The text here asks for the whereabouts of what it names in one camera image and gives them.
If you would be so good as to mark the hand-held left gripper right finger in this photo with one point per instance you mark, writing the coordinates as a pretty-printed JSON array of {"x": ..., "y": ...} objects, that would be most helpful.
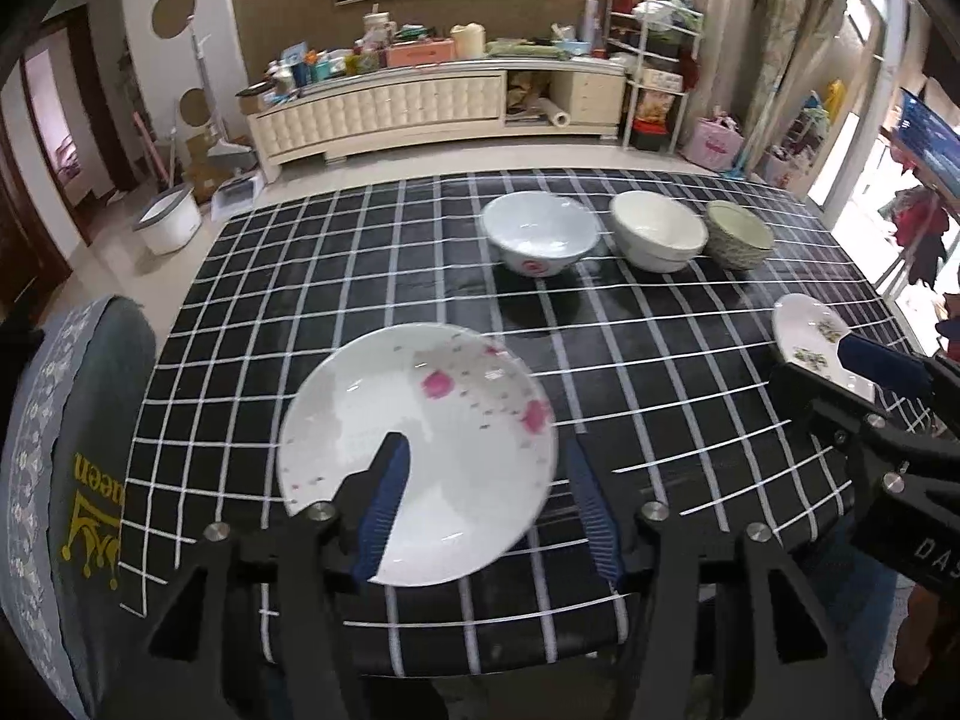
[{"x": 592, "y": 510}]

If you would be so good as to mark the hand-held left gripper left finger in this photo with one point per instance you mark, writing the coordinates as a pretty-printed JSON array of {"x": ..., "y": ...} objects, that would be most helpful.
[{"x": 386, "y": 502}]

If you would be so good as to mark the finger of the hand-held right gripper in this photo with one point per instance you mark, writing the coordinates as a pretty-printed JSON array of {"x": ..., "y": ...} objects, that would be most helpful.
[
  {"x": 881, "y": 364},
  {"x": 817, "y": 394}
]

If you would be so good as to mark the white plate with green print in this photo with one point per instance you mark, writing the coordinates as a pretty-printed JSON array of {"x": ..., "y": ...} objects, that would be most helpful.
[{"x": 806, "y": 322}]

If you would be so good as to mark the white plate with pink flowers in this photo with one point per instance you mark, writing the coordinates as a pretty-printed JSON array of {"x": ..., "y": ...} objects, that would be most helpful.
[{"x": 457, "y": 420}]

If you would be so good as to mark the grey patterned bowl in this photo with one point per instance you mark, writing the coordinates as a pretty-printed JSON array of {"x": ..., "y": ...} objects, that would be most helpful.
[{"x": 739, "y": 236}]

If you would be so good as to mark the plain white bowl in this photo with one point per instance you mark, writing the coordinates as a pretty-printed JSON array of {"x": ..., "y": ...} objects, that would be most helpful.
[{"x": 656, "y": 229}]

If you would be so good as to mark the white bowl with red print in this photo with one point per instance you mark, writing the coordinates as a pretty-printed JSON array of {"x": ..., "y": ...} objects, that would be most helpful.
[{"x": 536, "y": 229}]

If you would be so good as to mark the red hanging clothes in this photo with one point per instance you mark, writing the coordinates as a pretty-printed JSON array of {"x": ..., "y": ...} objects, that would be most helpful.
[{"x": 922, "y": 229}]

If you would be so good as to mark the black white grid tablecloth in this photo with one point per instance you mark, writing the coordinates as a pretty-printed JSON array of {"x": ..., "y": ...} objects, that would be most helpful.
[{"x": 675, "y": 367}]

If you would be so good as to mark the blue plastic basket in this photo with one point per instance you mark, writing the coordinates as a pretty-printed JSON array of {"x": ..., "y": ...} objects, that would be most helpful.
[{"x": 934, "y": 142}]

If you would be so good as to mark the pink bag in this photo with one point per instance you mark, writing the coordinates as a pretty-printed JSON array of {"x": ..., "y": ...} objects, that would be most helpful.
[{"x": 712, "y": 144}]

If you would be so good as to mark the grey chair cover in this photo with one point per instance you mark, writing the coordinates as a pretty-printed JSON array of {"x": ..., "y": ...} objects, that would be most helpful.
[{"x": 75, "y": 420}]

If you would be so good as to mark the white storage box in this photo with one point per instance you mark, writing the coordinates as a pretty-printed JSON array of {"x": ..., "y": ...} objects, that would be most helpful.
[{"x": 238, "y": 193}]

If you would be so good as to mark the white plastic bucket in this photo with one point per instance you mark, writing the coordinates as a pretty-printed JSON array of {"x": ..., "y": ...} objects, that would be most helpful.
[{"x": 169, "y": 225}]

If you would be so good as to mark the white metal shelf rack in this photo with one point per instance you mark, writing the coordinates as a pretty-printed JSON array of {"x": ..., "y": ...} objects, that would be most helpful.
[{"x": 652, "y": 75}]

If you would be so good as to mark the white paper roll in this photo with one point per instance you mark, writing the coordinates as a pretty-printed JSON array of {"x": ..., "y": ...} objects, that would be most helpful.
[{"x": 556, "y": 114}]

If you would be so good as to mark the cream tufted TV cabinet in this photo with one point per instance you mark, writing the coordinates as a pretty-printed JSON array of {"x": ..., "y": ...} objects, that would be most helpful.
[{"x": 375, "y": 109}]

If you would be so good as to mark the white stick vacuum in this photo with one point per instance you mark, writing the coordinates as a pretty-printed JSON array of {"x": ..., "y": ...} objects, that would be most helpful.
[{"x": 221, "y": 142}]

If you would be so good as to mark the pink box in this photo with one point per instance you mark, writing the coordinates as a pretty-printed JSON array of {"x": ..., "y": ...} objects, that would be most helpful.
[{"x": 420, "y": 54}]

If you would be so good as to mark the cream jar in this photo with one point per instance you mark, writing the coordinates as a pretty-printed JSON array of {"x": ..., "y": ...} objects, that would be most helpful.
[{"x": 468, "y": 41}]

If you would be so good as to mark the brown wooden door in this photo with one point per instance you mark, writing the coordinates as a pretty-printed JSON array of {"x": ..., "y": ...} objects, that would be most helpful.
[{"x": 30, "y": 187}]

